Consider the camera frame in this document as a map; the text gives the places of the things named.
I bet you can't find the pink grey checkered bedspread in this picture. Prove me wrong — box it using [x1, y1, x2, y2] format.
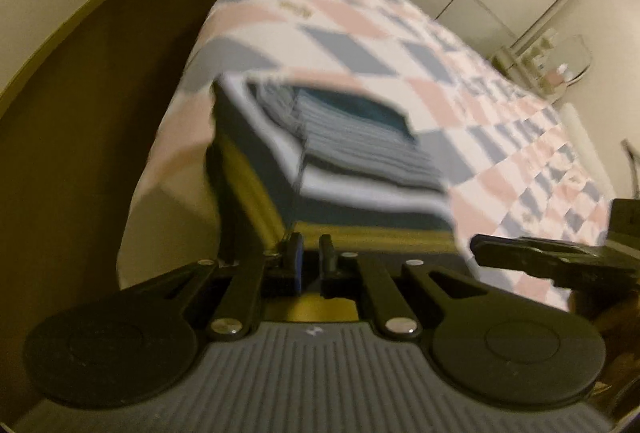
[116, 0, 608, 311]

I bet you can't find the dark striped sweater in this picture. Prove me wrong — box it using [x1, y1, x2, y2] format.
[207, 72, 457, 257]

